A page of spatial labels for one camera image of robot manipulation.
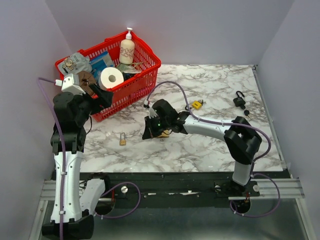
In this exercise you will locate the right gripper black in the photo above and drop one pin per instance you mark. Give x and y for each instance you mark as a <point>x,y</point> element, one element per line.
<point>149,132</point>

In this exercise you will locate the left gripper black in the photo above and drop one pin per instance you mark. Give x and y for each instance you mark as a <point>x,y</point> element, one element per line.
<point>104,101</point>

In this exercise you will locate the large brass padlock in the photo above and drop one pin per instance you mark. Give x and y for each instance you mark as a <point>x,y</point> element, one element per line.
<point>165,134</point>

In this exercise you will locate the small brass padlock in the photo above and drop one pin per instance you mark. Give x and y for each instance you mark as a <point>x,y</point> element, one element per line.
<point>122,139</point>

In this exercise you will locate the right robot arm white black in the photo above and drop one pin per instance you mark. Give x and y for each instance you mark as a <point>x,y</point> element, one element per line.
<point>242,140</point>

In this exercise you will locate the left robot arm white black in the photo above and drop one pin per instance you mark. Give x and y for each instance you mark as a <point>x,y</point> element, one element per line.
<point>72,217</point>

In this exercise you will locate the white toilet paper roll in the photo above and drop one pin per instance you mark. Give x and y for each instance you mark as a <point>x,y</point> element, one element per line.
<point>110,77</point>

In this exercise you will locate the brown tape roll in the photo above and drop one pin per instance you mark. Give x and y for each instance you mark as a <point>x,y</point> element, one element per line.
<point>84,82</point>

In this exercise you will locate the blue plastic package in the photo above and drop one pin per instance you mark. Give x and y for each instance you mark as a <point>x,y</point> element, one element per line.
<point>101,62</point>

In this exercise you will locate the green patterned packet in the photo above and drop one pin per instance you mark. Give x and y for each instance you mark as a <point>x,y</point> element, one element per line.
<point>129,68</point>

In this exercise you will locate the grey cartoon pouch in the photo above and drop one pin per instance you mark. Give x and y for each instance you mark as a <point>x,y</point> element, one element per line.
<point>74,64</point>

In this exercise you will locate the red plastic basket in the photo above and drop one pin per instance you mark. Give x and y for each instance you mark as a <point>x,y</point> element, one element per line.
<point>134,88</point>

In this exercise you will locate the yellow padlock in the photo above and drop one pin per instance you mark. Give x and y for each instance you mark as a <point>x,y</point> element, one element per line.
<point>197,104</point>

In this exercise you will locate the cream lotion pump bottle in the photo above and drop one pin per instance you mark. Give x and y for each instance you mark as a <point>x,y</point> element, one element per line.
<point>127,48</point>

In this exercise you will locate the black padlock with keys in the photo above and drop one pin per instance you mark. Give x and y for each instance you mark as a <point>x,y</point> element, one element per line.
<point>240,102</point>

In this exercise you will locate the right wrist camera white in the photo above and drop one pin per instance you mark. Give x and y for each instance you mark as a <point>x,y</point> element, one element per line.
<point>152,114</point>

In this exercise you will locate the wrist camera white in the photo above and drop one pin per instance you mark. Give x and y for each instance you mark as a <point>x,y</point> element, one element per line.
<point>71,84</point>
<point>152,114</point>

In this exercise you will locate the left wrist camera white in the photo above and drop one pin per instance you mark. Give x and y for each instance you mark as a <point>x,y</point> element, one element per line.
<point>71,84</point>

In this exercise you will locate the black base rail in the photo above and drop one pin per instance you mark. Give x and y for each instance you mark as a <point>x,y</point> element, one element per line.
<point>174,189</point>

